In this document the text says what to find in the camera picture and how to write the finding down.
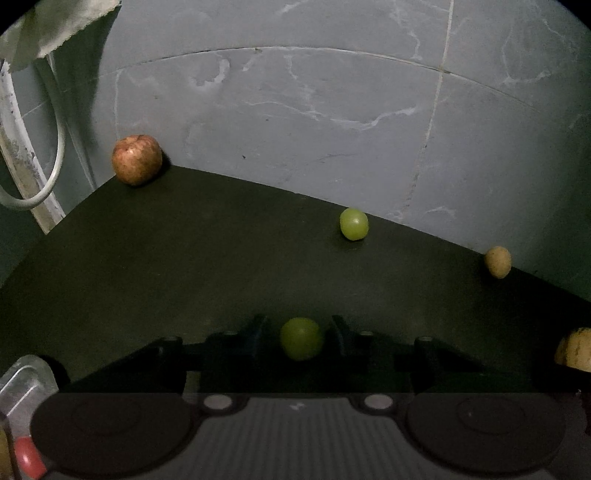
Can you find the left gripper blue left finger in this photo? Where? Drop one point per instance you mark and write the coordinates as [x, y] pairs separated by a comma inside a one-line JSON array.
[[259, 338]]

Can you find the green grape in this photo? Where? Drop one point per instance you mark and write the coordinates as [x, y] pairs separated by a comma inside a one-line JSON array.
[[354, 224], [301, 338]]

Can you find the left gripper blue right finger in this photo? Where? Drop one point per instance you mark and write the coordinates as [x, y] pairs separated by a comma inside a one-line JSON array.
[[341, 340]]

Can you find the red apple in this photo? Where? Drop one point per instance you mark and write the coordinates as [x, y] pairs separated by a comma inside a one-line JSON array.
[[136, 158]]

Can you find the metal baking tray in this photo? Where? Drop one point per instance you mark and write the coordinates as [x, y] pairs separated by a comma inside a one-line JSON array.
[[24, 386]]

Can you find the white hanging cloth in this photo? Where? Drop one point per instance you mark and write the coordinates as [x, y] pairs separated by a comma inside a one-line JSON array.
[[47, 26]]

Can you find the small tan fruit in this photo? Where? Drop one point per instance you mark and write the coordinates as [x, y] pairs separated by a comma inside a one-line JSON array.
[[498, 260]]

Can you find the red cherry tomato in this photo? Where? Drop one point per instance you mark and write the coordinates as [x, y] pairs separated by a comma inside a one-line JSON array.
[[29, 459]]

